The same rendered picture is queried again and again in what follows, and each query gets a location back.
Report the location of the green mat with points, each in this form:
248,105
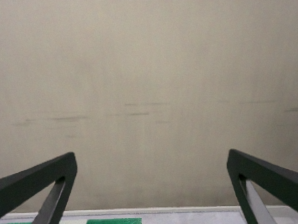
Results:
97,221

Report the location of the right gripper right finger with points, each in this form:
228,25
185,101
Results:
280,182

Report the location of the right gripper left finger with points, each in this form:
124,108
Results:
17,188

